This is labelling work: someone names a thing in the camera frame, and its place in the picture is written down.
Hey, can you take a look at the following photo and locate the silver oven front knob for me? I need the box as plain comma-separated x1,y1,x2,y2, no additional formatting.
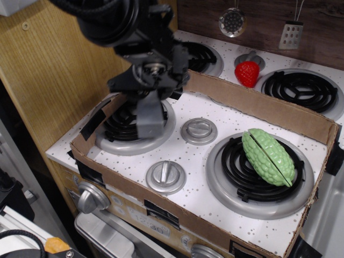
77,181,110,214

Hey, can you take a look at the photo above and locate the hanging silver slotted spatula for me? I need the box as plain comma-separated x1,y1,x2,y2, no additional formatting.
278,1,304,51

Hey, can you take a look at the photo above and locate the silver stove knob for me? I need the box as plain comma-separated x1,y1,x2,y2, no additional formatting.
181,118,218,146
146,161,187,195
234,51,266,71

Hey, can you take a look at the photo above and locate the grey pepper shaker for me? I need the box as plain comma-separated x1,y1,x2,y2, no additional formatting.
137,91,164,139

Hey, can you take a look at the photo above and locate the silver centre stove knob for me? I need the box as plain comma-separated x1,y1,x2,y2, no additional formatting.
181,118,218,146

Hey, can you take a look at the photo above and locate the black cable bottom left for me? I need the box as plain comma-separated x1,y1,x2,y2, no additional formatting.
0,230,46,258

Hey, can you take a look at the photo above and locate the back right black burner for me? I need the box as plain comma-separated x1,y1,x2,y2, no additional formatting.
254,68,343,120

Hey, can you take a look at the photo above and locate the hanging silver strainer ladle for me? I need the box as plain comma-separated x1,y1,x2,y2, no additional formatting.
218,1,247,38

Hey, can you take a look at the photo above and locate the green bitter melon toy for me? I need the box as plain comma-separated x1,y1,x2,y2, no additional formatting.
242,128,295,187

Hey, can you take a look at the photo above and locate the front right black burner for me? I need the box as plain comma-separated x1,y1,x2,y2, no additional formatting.
205,133,314,220

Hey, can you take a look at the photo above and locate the silver oven knob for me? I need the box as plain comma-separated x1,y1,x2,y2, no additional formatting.
191,244,224,258
77,181,110,214

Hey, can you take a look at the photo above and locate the back left black burner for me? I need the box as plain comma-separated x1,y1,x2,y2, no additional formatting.
182,42,224,77

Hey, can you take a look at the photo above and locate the red toy strawberry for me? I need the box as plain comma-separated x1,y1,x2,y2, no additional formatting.
234,61,260,88

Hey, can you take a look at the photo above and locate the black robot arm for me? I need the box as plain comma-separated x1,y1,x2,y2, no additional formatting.
52,1,189,100

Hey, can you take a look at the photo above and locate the silver front stove knob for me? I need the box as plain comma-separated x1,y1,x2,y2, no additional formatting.
146,161,187,195

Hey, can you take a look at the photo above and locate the oven clock display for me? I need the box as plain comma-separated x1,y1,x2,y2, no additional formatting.
127,207,170,238

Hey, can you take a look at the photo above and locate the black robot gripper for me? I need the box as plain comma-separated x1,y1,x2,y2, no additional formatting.
107,4,189,99

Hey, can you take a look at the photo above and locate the silver back stove knob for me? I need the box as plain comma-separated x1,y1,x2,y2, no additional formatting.
234,51,266,71

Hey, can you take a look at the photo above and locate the black burner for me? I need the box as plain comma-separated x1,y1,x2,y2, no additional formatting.
254,68,343,120
182,42,224,77
95,101,176,156
205,133,314,220

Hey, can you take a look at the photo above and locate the silver oven door handle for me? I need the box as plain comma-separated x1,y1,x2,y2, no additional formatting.
74,212,173,257

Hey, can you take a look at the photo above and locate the front left black burner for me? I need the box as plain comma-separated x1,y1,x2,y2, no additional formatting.
95,101,176,156

